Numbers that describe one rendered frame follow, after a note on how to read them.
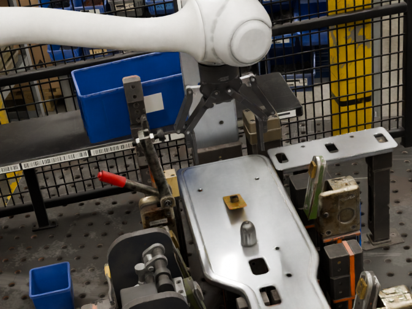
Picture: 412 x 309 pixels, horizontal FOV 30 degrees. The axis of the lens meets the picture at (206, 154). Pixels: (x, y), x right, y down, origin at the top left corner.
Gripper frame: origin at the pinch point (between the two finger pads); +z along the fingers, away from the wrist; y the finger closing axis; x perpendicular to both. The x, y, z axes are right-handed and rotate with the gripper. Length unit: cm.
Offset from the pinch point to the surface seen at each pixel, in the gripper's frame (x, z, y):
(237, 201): -0.7, 12.6, 0.5
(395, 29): 293, 115, 159
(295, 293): -30.1, 14.2, 4.4
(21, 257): 40, 44, -53
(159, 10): 169, 30, 4
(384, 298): -40.6, 9.8, 16.8
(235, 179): 10.3, 14.3, 2.3
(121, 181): -0.9, 1.8, -22.3
